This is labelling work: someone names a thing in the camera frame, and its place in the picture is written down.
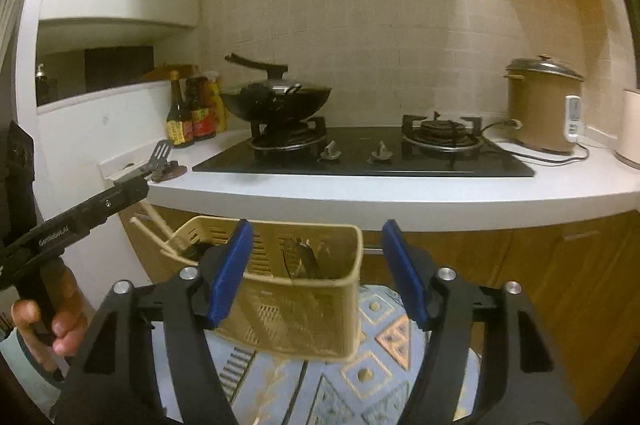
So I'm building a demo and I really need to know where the white jug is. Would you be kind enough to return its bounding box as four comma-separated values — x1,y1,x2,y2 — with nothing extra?
614,89,640,169

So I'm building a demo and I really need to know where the red label sauce bottle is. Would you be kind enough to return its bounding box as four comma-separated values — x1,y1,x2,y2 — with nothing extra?
186,75,217,141

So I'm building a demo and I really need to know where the beige slotted utensil basket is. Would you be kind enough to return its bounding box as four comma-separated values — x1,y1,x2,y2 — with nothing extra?
172,215,364,362

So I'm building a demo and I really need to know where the brown rice cooker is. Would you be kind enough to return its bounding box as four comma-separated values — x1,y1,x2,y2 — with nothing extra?
504,54,586,154

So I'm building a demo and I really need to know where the wooden kitchen base cabinet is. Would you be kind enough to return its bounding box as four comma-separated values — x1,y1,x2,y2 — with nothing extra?
120,205,640,411

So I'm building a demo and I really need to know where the black wok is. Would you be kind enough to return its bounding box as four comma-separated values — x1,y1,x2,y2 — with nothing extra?
220,52,333,126

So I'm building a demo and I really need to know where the metal slotted spatula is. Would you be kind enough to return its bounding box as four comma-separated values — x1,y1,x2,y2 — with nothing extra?
142,140,188,183

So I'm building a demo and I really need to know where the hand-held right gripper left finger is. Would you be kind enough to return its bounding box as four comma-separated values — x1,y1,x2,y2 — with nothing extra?
54,219,254,425

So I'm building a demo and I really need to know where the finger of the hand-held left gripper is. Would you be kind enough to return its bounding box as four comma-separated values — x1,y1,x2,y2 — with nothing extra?
82,178,151,220

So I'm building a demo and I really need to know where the long metal spoon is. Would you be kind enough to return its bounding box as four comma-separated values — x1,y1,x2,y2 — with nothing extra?
282,239,321,280

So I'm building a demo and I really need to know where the black power cable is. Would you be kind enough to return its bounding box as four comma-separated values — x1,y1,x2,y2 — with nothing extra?
482,119,591,166

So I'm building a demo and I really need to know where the person's left hand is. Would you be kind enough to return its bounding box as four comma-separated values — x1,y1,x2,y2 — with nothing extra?
10,262,90,373

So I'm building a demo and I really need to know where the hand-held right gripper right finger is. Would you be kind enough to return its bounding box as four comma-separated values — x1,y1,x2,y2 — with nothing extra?
381,219,583,425

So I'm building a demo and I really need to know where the wooden chopstick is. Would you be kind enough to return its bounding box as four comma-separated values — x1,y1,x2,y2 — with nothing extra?
141,200,181,241
131,216,188,258

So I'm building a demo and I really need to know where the black glass gas hob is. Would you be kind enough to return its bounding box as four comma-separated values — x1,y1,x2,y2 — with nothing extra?
192,125,536,178

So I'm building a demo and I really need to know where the dark soy sauce bottle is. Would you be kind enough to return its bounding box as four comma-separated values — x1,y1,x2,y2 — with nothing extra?
166,70,195,149

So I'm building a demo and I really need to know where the brown cardboard box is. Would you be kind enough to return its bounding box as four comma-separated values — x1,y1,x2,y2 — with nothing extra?
137,64,197,82

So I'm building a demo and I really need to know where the yellow sauce bottle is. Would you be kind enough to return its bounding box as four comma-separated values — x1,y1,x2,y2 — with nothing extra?
202,71,227,133

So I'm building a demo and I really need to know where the blue patterned table mat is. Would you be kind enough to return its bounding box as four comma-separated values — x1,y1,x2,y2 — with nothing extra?
150,285,481,425

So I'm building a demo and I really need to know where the white kitchen countertop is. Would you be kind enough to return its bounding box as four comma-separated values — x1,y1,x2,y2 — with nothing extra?
100,125,640,231

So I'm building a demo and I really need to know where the black burner grate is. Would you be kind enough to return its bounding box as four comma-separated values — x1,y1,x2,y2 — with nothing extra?
401,112,485,152
249,115,328,151

